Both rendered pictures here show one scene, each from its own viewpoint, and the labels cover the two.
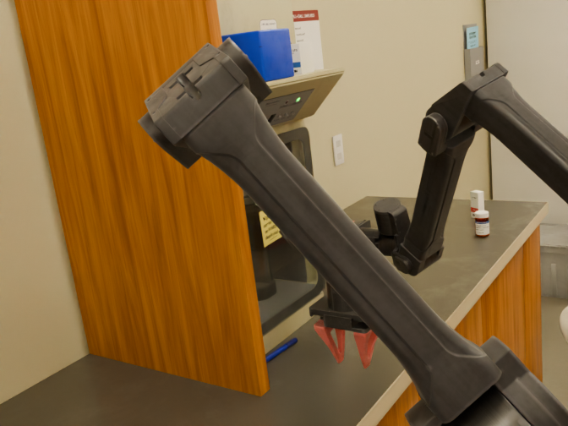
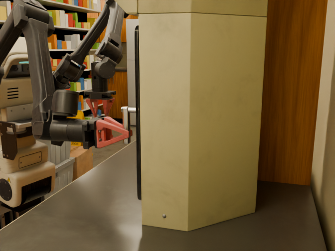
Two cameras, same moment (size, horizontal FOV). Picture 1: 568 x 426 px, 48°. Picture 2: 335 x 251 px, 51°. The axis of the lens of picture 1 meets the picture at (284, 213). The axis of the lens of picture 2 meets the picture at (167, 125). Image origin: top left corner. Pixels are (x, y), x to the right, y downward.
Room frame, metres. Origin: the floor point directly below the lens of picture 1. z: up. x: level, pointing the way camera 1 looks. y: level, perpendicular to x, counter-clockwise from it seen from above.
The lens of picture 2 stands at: (2.19, -0.26, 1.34)
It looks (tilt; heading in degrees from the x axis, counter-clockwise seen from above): 12 degrees down; 161
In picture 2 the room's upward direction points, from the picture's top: straight up
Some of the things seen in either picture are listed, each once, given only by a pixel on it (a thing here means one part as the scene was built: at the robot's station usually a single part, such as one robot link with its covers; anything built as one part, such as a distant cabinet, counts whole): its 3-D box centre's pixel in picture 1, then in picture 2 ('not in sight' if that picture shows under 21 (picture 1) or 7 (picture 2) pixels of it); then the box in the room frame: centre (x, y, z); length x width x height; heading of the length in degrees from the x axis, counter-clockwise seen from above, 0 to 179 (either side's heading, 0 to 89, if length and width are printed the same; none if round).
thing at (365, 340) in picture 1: (356, 336); (98, 105); (0.89, -0.09, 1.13); 0.07 x 0.07 x 0.09; 55
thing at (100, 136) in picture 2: not in sight; (113, 132); (1.36, -0.11, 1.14); 0.09 x 0.07 x 0.07; 55
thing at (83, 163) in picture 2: not in sight; (72, 163); (-1.51, -0.07, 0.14); 0.41 x 0.32 x 0.28; 151
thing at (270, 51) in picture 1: (255, 57); not in sight; (1.24, 0.02, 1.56); 0.10 x 0.10 x 0.09; 55
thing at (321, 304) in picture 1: (346, 292); (99, 86); (0.89, -0.08, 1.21); 0.10 x 0.07 x 0.07; 55
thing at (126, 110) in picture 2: not in sight; (132, 124); (1.40, -0.07, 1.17); 0.05 x 0.03 x 0.10; 55
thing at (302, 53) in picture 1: (296, 58); not in sight; (1.35, -0.06, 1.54); 0.05 x 0.05 x 0.06; 56
